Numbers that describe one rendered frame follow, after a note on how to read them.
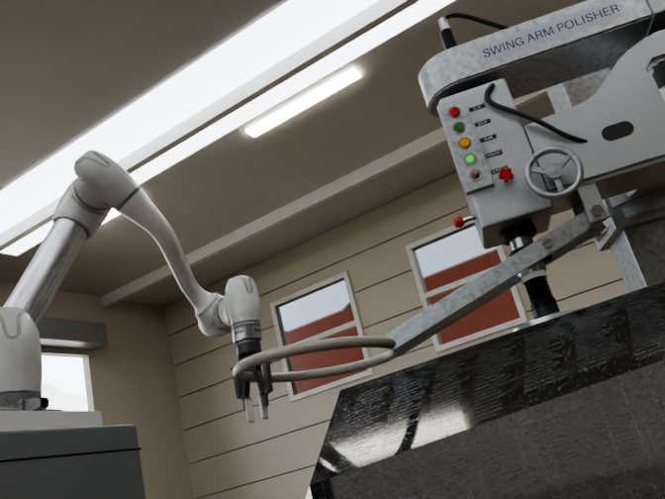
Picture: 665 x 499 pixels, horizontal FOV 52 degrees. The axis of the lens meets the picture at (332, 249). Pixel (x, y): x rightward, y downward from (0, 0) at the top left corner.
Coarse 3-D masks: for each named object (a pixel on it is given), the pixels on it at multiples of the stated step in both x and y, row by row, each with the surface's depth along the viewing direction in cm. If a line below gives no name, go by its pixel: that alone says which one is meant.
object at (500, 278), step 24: (576, 216) 182; (552, 240) 182; (576, 240) 192; (504, 264) 183; (528, 264) 182; (480, 288) 183; (504, 288) 190; (432, 312) 184; (456, 312) 185; (408, 336) 184
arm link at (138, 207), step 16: (144, 192) 201; (128, 208) 196; (144, 208) 198; (144, 224) 199; (160, 224) 200; (160, 240) 202; (176, 240) 205; (176, 256) 206; (176, 272) 210; (192, 288) 215; (192, 304) 218; (208, 304) 215; (208, 320) 216
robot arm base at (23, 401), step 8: (8, 392) 150; (16, 392) 150; (24, 392) 152; (32, 392) 154; (0, 400) 148; (8, 400) 149; (16, 400) 150; (24, 400) 150; (32, 400) 149; (40, 400) 148; (0, 408) 145; (8, 408) 146; (16, 408) 148; (24, 408) 149; (32, 408) 149; (40, 408) 148
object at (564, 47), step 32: (608, 0) 193; (640, 0) 191; (512, 32) 197; (544, 32) 195; (576, 32) 192; (608, 32) 191; (640, 32) 195; (448, 64) 199; (480, 64) 197; (512, 64) 195; (544, 64) 199; (576, 64) 204; (608, 64) 208; (512, 96) 212
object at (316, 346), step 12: (360, 336) 176; (372, 336) 178; (276, 348) 174; (288, 348) 172; (300, 348) 171; (312, 348) 171; (324, 348) 171; (336, 348) 172; (348, 348) 174; (384, 348) 181; (240, 360) 182; (252, 360) 177; (264, 360) 175; (360, 360) 212; (372, 360) 208; (384, 360) 204; (240, 372) 184; (288, 372) 213; (300, 372) 214; (312, 372) 214; (324, 372) 214; (336, 372) 214; (348, 372) 214
